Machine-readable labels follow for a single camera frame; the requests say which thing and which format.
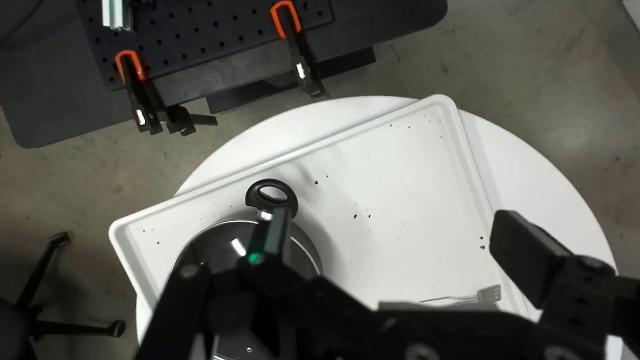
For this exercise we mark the glass pot lid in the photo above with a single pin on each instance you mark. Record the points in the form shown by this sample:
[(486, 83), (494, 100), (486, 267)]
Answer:
[(303, 253)]

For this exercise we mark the black cooking pot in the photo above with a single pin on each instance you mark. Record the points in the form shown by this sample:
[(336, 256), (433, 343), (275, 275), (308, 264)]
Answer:
[(288, 204)]

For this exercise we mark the white plastic tray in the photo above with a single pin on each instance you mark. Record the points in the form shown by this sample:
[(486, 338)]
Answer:
[(400, 186)]

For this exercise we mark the orange black clamp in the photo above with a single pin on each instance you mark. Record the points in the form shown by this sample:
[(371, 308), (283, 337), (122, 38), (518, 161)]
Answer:
[(303, 60), (142, 92)]

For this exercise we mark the black perforated mounting board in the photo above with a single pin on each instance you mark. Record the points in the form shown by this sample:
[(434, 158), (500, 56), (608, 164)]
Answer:
[(200, 32)]

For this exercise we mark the aluminium extrusion post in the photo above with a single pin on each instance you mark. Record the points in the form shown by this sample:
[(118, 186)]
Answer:
[(116, 13)]

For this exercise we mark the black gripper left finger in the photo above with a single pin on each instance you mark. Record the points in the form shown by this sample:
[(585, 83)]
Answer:
[(220, 300)]

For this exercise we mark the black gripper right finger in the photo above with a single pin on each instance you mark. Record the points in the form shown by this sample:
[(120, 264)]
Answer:
[(567, 286)]

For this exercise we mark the black chair base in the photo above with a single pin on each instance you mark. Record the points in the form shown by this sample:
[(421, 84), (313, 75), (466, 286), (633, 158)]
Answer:
[(41, 327)]

